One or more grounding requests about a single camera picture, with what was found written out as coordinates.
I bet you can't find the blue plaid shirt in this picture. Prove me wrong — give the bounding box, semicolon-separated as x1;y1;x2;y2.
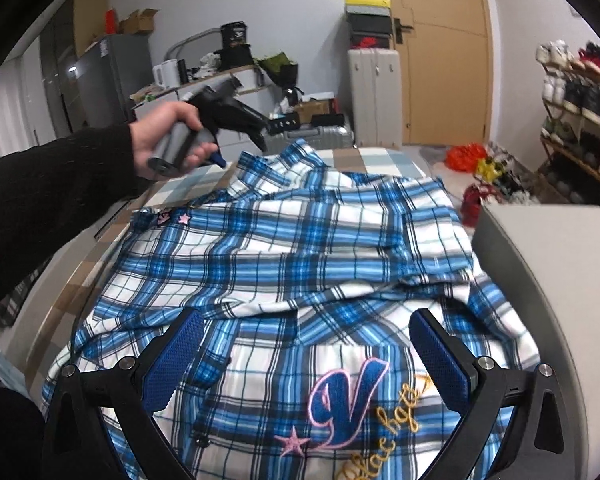
41;139;543;480

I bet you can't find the open cardboard box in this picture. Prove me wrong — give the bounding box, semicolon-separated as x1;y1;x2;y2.
118;8;161;36

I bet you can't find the grey refrigerator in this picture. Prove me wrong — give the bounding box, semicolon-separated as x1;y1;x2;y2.
70;34;153;133

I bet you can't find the black door handle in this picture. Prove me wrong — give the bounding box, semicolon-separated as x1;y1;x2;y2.
393;16;414;45

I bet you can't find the white kettle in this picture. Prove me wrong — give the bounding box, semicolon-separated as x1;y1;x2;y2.
153;59;179;89

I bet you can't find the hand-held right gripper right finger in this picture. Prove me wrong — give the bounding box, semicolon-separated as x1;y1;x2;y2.
408;307;576;480

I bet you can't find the checked bed sheet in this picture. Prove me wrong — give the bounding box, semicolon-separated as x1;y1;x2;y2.
0;146;433;401

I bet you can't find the dark wardrobe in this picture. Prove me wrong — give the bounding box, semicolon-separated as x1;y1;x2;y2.
40;0;81;136

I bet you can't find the light blue cloth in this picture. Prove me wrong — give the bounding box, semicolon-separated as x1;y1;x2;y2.
0;317;31;401

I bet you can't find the white suitcase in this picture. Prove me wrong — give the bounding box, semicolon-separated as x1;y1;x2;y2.
347;48;403;150

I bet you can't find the pile of colourful shoes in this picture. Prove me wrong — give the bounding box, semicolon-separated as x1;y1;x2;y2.
461;152;538;227

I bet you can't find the white desk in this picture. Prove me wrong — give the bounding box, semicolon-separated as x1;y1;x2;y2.
130;64;263;123

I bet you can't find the person's left hand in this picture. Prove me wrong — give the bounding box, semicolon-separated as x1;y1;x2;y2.
130;101;220;180

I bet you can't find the black printed bag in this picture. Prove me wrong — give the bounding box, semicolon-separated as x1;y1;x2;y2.
220;21;247;50

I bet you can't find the orange bag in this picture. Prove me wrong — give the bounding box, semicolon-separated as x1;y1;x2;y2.
445;141;487;174

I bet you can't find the tall cardboard box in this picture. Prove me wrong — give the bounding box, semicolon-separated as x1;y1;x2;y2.
72;0;112;57

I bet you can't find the wooden shoe rack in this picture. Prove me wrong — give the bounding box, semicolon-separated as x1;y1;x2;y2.
537;57;600;206

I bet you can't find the small brown cardboard box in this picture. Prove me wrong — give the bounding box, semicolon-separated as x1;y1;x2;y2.
292;99;332;123

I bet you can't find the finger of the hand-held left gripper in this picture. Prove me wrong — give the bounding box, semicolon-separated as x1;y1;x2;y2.
227;102;271;154

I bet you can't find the white curtain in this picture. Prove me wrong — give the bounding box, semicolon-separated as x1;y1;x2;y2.
0;55;46;163

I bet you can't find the silver suitcase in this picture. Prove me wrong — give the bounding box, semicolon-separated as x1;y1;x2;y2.
267;122;356;151

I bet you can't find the black shoe box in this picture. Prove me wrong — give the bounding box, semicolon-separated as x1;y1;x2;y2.
346;12;395;36

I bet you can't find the shoe rack with shoes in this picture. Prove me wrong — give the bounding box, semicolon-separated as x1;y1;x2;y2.
536;39;600;201

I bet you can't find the black red print box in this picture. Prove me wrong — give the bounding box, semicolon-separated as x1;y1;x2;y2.
350;34;396;51

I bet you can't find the wooden door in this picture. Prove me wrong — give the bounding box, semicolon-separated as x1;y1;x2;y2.
372;0;493;148

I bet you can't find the green cloth bag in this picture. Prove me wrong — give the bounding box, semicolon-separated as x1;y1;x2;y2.
256;51;299;87

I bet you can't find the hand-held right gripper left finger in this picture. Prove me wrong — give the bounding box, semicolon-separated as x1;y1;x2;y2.
41;306;206;480

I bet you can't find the grey bent tube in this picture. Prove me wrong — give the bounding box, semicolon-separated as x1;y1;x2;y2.
165;26;223;63

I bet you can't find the person's left forearm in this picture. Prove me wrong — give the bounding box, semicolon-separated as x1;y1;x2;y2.
0;122;153;321

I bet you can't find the grey cardboard box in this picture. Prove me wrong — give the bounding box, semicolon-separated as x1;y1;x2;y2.
472;203;600;480

